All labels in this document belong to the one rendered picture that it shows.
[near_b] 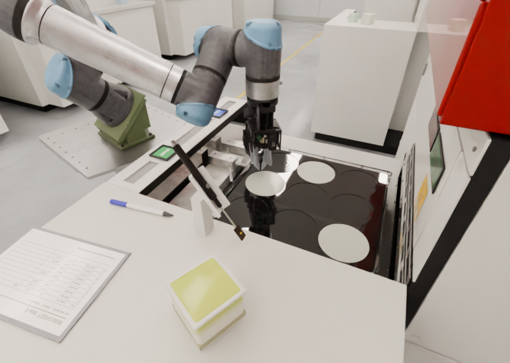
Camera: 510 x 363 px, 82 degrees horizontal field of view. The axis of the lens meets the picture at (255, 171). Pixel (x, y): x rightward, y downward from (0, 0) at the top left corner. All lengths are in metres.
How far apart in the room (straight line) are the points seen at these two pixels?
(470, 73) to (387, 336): 0.33
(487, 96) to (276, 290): 0.35
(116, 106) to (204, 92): 0.53
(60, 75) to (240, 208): 0.65
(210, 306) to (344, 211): 0.42
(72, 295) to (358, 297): 0.42
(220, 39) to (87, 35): 0.24
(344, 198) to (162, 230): 0.42
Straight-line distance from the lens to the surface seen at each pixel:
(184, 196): 0.76
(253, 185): 0.74
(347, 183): 0.79
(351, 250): 0.63
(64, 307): 0.53
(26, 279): 0.59
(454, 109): 0.36
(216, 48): 0.66
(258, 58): 0.62
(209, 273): 0.41
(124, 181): 0.72
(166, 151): 0.79
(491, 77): 0.36
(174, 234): 0.56
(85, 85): 1.06
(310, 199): 0.72
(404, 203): 0.71
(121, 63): 0.63
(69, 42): 0.66
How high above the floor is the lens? 1.37
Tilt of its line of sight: 36 degrees down
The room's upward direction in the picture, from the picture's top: straight up
